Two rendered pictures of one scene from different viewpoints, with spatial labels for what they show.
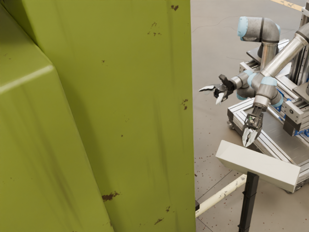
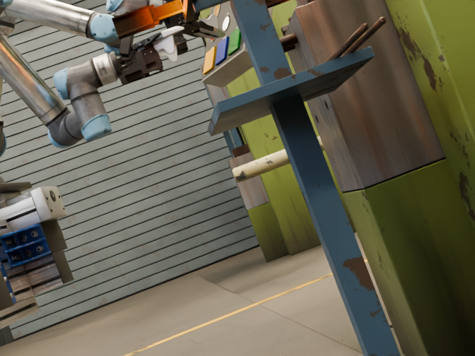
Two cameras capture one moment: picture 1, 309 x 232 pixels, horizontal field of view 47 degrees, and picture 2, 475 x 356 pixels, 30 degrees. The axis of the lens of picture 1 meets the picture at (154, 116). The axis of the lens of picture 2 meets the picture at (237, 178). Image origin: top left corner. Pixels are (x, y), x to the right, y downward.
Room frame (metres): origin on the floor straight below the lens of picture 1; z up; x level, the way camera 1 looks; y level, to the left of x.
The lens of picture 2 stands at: (3.53, 0.72, 0.54)
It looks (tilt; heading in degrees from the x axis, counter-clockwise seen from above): 2 degrees up; 208
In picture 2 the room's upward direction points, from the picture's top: 21 degrees counter-clockwise
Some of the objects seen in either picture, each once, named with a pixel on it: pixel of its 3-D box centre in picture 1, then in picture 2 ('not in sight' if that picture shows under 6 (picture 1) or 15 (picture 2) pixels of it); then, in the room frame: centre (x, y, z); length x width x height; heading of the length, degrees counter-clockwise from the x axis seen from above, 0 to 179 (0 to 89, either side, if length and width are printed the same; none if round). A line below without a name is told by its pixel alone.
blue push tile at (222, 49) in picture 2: not in sight; (223, 51); (1.02, -0.48, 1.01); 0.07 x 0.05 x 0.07; 54
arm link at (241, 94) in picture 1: (245, 90); (88, 119); (1.67, -0.59, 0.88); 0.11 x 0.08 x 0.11; 69
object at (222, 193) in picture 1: (219, 195); (303, 150); (1.10, -0.31, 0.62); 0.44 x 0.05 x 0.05; 119
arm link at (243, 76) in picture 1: (243, 78); (78, 80); (1.68, -0.58, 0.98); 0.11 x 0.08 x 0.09; 120
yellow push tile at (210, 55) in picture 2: not in sight; (210, 61); (0.96, -0.56, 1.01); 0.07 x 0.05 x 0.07; 54
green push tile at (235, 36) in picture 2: not in sight; (236, 41); (1.07, -0.40, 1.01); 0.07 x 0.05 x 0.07; 54
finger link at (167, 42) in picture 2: (206, 91); (169, 42); (1.61, -0.33, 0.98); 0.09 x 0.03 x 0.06; 84
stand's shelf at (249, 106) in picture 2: not in sight; (282, 95); (1.88, 0.02, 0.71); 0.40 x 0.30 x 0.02; 33
